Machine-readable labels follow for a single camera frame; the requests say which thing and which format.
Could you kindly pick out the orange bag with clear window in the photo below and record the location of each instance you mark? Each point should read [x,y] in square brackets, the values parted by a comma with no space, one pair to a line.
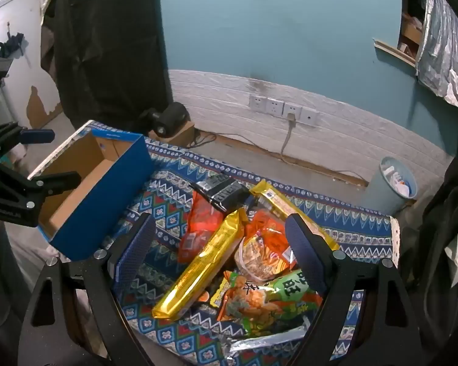
[263,251]

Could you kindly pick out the flat orange snack packet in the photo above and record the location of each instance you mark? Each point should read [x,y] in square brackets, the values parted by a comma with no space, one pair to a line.
[200,228]

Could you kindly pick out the light blue trash bin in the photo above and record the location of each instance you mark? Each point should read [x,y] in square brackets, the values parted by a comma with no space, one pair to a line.
[378,194]

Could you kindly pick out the silver foil sheet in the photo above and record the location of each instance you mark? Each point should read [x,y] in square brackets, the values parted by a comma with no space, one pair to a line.
[442,57]

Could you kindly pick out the blue cardboard box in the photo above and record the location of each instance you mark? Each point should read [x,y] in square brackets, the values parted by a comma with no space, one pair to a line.
[110,198]

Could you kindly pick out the silver foil snack packet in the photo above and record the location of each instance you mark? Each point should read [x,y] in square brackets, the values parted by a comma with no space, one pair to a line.
[259,345]

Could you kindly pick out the wooden shelf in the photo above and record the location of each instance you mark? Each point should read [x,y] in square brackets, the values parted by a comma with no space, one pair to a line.
[395,52]

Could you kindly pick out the black hanging cloth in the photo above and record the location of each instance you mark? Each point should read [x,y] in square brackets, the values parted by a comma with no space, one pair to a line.
[107,45]

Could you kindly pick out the green and orange snack packet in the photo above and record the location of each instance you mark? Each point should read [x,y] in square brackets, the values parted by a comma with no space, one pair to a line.
[267,301]

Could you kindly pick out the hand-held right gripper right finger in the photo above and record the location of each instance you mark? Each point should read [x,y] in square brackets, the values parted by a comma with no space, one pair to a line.
[305,253]

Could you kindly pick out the patterned blue tablecloth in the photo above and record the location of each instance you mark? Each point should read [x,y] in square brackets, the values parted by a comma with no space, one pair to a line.
[351,228]

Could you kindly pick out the black backpack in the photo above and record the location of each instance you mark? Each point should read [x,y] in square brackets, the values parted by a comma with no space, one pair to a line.
[442,206]

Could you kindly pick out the black striped snack packet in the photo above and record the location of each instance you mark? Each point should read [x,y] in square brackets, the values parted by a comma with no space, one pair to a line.
[223,190]

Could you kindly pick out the long gold snack packet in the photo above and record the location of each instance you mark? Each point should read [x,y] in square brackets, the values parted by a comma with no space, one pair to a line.
[274,200]
[202,267]

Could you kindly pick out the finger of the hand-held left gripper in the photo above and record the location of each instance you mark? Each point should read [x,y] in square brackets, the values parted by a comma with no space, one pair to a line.
[53,183]
[38,136]

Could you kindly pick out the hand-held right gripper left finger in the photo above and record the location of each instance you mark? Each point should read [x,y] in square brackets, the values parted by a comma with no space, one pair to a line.
[133,253]

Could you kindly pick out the small brown cardboard box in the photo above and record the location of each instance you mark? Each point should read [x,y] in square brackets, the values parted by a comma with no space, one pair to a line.
[179,131]

